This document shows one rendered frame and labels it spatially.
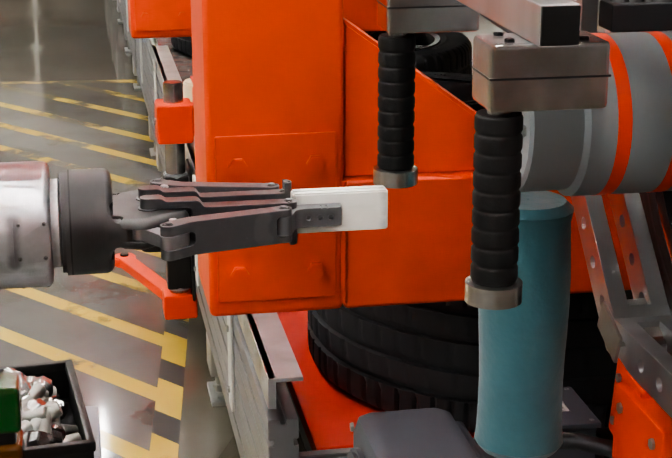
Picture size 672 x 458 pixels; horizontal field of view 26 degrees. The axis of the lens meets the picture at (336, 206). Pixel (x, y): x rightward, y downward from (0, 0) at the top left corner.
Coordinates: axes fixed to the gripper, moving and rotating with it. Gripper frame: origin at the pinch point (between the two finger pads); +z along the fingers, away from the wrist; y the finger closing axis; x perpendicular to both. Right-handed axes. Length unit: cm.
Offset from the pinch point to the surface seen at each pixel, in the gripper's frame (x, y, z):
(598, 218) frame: -12.7, -34.5, 33.4
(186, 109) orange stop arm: -33, -181, 3
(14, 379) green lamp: -16.9, -12.3, -24.6
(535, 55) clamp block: 11.4, 2.5, 13.7
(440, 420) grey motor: -42, -51, 22
